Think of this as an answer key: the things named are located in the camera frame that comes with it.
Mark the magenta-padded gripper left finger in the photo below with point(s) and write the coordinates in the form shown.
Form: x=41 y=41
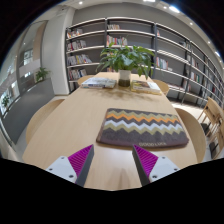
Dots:
x=66 y=168

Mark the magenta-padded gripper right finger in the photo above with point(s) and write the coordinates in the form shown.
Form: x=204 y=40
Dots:
x=160 y=168

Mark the brown zigzag striped towel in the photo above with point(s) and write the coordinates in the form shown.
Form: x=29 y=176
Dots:
x=143 y=128

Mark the light wooden slatted chair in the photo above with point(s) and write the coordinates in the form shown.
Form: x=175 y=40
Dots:
x=218 y=143

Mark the light wooden side table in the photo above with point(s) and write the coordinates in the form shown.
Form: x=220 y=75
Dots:
x=213 y=108

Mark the yellow book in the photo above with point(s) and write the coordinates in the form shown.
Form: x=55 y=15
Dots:
x=145 y=86

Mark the small background potted plant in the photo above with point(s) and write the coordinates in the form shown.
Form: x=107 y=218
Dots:
x=5 y=101
x=41 y=74

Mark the white magazine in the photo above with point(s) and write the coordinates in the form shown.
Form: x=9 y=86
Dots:
x=98 y=82

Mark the green potted plant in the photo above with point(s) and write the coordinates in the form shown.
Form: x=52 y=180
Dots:
x=125 y=78

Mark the grey bookshelf unit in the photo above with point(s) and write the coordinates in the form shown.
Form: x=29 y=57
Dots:
x=133 y=32

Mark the ceiling lights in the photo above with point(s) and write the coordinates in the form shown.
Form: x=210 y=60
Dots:
x=174 y=9

